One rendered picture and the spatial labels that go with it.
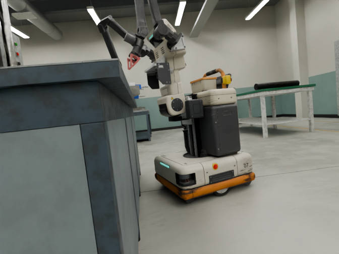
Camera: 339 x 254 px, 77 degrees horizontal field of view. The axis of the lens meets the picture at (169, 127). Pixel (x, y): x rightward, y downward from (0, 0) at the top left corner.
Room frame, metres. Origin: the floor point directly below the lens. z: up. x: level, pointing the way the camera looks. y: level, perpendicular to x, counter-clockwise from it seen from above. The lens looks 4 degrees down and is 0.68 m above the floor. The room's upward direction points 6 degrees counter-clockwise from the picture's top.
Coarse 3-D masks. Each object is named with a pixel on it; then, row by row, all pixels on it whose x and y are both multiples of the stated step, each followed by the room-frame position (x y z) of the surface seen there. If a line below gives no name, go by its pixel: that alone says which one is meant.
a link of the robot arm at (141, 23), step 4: (136, 0) 1.44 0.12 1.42; (140, 0) 1.45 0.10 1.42; (136, 4) 1.44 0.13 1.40; (140, 4) 1.45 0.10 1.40; (136, 8) 1.45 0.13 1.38; (140, 8) 1.45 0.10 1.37; (136, 12) 1.45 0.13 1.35; (140, 12) 1.45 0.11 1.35; (144, 12) 1.46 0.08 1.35; (136, 16) 1.46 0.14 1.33; (140, 16) 1.45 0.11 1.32; (144, 16) 1.46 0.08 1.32; (140, 20) 1.44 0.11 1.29; (144, 20) 1.45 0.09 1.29; (140, 24) 1.43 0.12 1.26; (144, 24) 1.44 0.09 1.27; (140, 28) 1.43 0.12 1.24; (144, 28) 1.44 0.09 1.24; (140, 32) 1.43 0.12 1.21
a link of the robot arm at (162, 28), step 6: (150, 0) 1.48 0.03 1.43; (156, 0) 1.50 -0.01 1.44; (150, 6) 1.49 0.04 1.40; (156, 6) 1.49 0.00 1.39; (150, 12) 1.52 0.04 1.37; (156, 12) 1.49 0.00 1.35; (156, 18) 1.49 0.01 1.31; (156, 24) 1.50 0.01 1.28; (162, 24) 1.47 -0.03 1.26; (162, 30) 1.47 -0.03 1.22
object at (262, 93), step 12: (264, 84) 3.93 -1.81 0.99; (276, 84) 3.99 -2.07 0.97; (288, 84) 4.07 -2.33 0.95; (312, 84) 3.97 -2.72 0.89; (240, 96) 4.66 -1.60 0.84; (252, 96) 4.16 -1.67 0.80; (264, 96) 3.89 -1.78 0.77; (264, 108) 3.89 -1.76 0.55; (312, 108) 4.02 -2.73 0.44; (240, 120) 5.37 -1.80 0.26; (252, 120) 4.97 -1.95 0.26; (264, 120) 3.89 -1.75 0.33; (276, 120) 4.33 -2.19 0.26; (288, 120) 4.08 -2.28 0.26; (300, 120) 3.98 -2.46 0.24; (312, 120) 4.02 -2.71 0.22; (264, 132) 3.89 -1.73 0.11
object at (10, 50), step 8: (0, 0) 1.54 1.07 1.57; (0, 8) 1.54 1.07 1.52; (0, 16) 1.54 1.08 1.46; (8, 16) 1.57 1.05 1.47; (0, 24) 1.55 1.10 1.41; (8, 24) 1.56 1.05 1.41; (8, 32) 1.55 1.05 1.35; (8, 40) 1.54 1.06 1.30; (8, 48) 1.54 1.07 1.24; (8, 56) 1.54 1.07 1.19; (8, 64) 1.54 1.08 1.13; (16, 64) 1.57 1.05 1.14
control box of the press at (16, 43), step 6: (0, 30) 1.66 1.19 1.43; (0, 36) 1.65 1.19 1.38; (0, 42) 1.64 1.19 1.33; (18, 42) 1.90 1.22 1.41; (18, 48) 1.88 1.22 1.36; (0, 54) 1.63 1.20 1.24; (18, 54) 1.84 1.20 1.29; (0, 60) 1.63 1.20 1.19; (18, 60) 1.85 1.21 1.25; (0, 66) 1.63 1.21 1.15; (6, 66) 1.67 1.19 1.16
